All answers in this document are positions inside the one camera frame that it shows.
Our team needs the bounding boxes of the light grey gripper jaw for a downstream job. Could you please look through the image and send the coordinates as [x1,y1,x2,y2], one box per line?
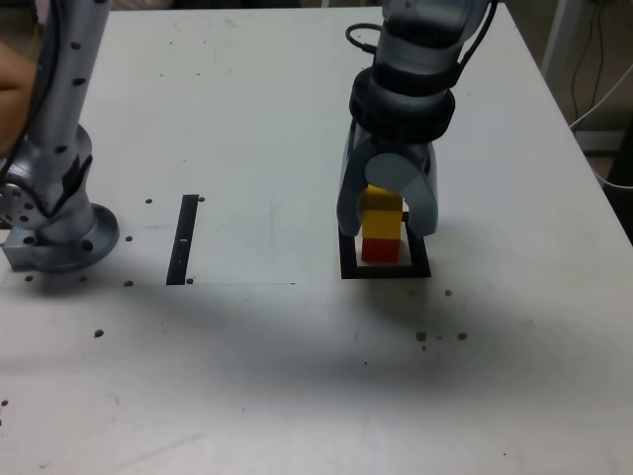
[363,150,441,239]

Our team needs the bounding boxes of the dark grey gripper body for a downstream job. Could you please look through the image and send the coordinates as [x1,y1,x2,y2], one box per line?
[352,122,437,175]

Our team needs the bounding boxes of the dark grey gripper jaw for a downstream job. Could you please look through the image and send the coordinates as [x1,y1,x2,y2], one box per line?
[335,123,373,238]

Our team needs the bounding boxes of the yellow cube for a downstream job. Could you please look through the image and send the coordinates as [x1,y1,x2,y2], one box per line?
[361,185,403,242]

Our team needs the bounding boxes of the red cube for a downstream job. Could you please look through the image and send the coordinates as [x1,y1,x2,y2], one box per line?
[361,237,401,263]

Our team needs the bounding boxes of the black tape square outline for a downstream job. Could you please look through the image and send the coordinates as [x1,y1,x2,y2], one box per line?
[338,210,432,281]

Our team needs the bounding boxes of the person's hand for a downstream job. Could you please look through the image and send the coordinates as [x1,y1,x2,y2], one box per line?
[0,42,35,154]

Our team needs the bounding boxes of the black tape strip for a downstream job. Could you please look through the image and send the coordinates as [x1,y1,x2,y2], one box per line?
[165,194,200,286]

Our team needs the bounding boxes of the thin black background cable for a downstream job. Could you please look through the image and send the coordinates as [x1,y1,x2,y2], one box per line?
[571,0,609,123]

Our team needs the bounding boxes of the white frame post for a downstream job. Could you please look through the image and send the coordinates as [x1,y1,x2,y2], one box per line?
[539,0,580,75]

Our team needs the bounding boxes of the white background cable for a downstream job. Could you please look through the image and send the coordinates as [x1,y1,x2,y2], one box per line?
[568,63,633,189]

